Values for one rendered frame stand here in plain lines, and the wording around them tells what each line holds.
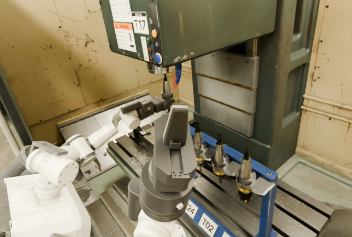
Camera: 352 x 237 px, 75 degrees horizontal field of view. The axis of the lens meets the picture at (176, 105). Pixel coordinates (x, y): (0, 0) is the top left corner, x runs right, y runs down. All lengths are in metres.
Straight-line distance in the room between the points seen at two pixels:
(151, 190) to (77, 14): 1.77
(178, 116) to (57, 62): 1.76
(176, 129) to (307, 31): 1.33
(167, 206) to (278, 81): 1.07
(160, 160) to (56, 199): 0.43
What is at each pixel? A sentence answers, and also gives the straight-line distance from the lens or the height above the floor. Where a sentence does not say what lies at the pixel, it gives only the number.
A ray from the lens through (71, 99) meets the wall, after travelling 2.09.
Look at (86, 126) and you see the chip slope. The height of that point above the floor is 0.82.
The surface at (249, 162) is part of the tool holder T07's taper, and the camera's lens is 0.76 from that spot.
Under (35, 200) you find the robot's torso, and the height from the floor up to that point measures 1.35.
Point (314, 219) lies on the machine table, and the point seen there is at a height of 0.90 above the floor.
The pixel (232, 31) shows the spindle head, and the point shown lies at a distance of 0.98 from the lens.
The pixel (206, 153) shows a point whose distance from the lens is 0.89.
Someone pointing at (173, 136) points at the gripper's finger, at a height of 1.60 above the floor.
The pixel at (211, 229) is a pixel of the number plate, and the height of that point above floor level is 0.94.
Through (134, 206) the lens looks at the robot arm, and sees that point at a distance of 0.48.
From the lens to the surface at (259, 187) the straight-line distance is 0.78.
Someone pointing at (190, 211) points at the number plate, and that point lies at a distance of 1.08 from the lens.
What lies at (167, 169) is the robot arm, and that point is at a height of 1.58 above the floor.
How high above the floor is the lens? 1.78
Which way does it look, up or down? 26 degrees down
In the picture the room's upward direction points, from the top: 7 degrees counter-clockwise
